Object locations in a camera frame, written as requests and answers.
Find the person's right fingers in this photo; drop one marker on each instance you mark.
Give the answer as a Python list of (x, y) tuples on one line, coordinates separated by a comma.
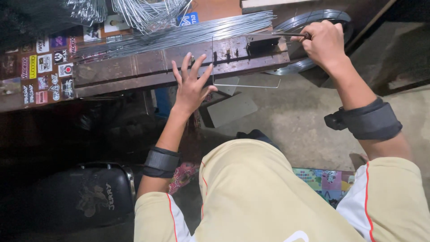
[(304, 38)]

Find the person's beige shirt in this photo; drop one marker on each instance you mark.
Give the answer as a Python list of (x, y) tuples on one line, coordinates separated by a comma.
[(282, 198)]

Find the person's right hand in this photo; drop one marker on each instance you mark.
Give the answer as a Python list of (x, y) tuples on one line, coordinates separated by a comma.
[(323, 44)]

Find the colourful patterned floor mat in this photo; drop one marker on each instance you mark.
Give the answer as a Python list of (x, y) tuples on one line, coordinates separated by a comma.
[(324, 185)]

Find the pink floral cloth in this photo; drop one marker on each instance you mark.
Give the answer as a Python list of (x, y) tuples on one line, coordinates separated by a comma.
[(181, 176)]

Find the dark right wrist band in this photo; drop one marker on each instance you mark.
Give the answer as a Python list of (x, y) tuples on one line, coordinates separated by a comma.
[(366, 120)]

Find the brown metal bending jig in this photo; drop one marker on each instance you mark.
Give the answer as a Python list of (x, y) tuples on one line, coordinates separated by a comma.
[(181, 65)]

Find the person's left hand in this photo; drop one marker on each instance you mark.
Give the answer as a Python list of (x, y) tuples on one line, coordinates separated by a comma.
[(192, 88)]

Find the dark left wrist band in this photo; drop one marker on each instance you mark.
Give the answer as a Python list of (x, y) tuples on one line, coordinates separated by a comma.
[(161, 162)]

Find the sticker covered wooden board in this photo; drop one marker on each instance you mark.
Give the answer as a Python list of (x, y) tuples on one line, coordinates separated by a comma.
[(43, 67)]

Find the dark wrist band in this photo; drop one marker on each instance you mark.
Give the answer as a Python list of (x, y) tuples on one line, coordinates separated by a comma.
[(366, 120), (161, 162)]

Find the grey flat metal plate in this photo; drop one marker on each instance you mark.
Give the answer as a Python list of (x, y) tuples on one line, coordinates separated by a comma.
[(231, 109)]

